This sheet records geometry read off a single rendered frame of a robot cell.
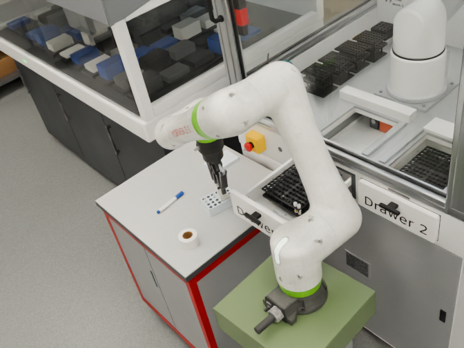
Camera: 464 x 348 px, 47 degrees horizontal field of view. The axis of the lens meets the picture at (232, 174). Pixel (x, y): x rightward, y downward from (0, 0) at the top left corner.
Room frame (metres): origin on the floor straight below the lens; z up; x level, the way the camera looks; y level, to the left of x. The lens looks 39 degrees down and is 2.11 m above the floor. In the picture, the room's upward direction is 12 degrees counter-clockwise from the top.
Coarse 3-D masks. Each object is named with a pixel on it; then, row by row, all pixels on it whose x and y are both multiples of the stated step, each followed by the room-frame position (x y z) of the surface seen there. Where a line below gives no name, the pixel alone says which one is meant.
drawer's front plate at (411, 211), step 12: (360, 180) 1.30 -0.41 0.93; (360, 192) 1.29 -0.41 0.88; (372, 192) 1.25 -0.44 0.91; (384, 192) 1.22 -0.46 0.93; (360, 204) 1.29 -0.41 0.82; (408, 204) 1.14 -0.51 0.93; (384, 216) 1.21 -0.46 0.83; (408, 216) 1.14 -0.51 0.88; (420, 216) 1.11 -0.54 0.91; (432, 216) 1.08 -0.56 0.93; (408, 228) 1.14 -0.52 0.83; (420, 228) 1.10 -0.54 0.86; (432, 228) 1.07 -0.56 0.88; (432, 240) 1.07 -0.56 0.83
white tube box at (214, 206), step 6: (228, 186) 1.57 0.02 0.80; (216, 192) 1.56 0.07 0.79; (228, 192) 1.54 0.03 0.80; (210, 198) 1.53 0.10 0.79; (216, 198) 1.52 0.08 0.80; (204, 204) 1.50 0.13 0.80; (210, 204) 1.49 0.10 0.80; (216, 204) 1.49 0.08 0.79; (222, 204) 1.48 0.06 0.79; (228, 204) 1.49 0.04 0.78; (210, 210) 1.46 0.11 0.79; (216, 210) 1.47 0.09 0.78; (222, 210) 1.48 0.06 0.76
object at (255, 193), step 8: (288, 160) 1.53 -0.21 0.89; (280, 168) 1.49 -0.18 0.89; (272, 176) 1.47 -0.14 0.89; (344, 176) 1.41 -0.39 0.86; (256, 184) 1.43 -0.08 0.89; (264, 184) 1.44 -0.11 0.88; (248, 192) 1.40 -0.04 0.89; (256, 192) 1.42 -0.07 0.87; (264, 192) 1.44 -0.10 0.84; (256, 200) 1.41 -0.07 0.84; (264, 200) 1.41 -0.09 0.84; (272, 208) 1.36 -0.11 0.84; (280, 208) 1.35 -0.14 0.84; (280, 216) 1.31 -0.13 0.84; (296, 216) 1.29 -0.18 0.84
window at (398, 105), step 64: (256, 0) 1.67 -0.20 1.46; (320, 0) 1.44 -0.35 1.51; (384, 0) 1.26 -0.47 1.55; (448, 0) 1.12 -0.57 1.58; (256, 64) 1.71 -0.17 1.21; (320, 64) 1.45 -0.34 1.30; (384, 64) 1.26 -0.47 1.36; (448, 64) 1.11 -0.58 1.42; (320, 128) 1.47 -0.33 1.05; (384, 128) 1.26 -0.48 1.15; (448, 128) 1.09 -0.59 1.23
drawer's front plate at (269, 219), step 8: (232, 192) 1.38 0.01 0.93; (232, 200) 1.39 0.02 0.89; (240, 200) 1.35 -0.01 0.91; (248, 200) 1.32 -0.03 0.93; (248, 208) 1.32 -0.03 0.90; (256, 208) 1.28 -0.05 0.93; (264, 208) 1.27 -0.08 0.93; (240, 216) 1.36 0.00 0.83; (264, 216) 1.25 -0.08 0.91; (272, 216) 1.22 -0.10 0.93; (256, 224) 1.29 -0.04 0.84; (264, 224) 1.25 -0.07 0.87; (272, 224) 1.22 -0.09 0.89; (280, 224) 1.19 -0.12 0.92; (264, 232) 1.26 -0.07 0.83
